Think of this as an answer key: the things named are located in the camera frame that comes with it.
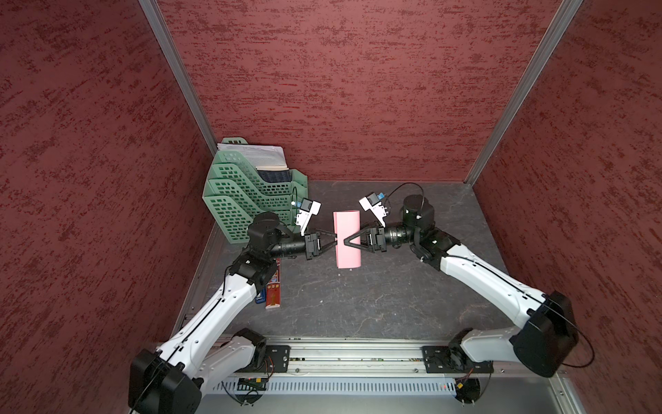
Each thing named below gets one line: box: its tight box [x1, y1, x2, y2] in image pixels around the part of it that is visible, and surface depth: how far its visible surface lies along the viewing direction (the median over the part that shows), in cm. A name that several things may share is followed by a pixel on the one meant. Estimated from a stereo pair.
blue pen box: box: [255, 286, 267, 304], surface depth 86 cm
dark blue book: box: [256, 169, 293, 183], surface depth 105 cm
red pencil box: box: [264, 257, 282, 309], surface depth 88 cm
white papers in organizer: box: [217, 142, 288, 168], surface depth 97 cm
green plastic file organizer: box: [201, 137, 309, 245], surface depth 96 cm
